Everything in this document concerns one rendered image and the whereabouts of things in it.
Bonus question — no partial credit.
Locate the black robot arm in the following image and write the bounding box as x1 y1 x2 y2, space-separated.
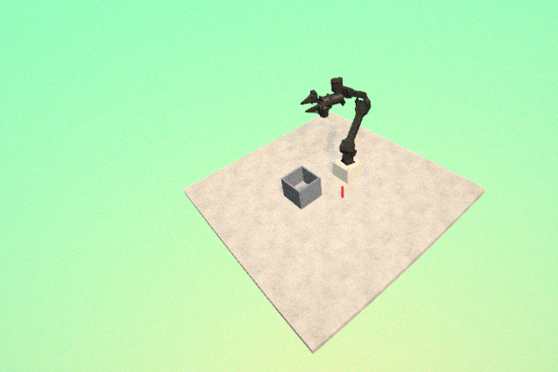
330 77 371 166

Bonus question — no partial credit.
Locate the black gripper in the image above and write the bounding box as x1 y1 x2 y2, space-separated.
300 90 334 118

